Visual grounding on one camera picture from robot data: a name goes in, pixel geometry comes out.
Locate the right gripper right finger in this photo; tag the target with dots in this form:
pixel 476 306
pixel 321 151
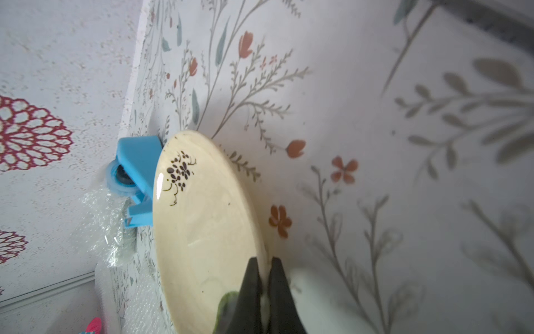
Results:
pixel 283 313

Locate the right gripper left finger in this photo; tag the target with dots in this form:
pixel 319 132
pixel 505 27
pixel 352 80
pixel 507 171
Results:
pixel 240 312

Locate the floral table mat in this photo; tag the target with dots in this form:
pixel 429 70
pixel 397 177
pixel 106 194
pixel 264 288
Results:
pixel 387 147

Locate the cream plate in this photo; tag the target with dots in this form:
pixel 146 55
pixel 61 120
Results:
pixel 205 230

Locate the blue tape dispenser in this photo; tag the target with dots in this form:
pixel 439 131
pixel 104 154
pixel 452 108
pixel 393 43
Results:
pixel 132 173

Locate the white plush doll yellow glasses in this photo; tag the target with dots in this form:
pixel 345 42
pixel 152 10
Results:
pixel 94 327

